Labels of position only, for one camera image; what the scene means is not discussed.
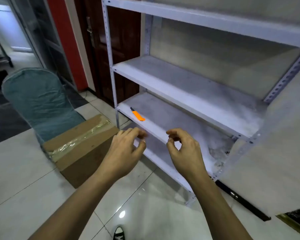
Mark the orange utility knife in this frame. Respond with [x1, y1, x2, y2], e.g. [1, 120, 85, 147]
[130, 107, 146, 122]

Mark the person's right forearm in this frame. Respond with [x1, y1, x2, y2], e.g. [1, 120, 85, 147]
[187, 170, 253, 240]

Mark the person's left hand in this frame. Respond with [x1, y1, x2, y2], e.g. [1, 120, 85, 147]
[106, 127, 147, 180]

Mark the large brown cardboard box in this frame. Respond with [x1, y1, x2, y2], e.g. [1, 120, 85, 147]
[42, 114, 120, 188]

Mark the black and white sneaker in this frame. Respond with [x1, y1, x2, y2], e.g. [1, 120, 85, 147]
[113, 226, 126, 240]

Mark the black and gold object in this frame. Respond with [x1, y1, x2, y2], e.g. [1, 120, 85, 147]
[276, 206, 300, 234]

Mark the person's left forearm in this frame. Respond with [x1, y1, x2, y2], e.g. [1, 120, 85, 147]
[29, 167, 122, 240]

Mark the long black bar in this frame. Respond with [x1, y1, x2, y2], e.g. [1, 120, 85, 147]
[215, 180, 271, 221]

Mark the person's right hand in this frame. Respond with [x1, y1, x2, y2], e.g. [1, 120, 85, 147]
[165, 128, 208, 180]

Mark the glass door with metal frame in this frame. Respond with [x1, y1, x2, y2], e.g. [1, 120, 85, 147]
[10, 0, 76, 88]

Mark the teal fabric chair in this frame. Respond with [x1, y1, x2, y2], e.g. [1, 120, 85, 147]
[1, 67, 86, 145]

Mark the white metal shelving rack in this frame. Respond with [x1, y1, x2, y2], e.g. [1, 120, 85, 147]
[101, 0, 300, 205]

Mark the dark wooden door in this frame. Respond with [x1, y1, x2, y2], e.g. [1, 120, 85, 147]
[73, 0, 142, 105]

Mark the metal door handle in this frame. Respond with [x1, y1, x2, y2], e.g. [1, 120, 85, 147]
[86, 17, 96, 48]

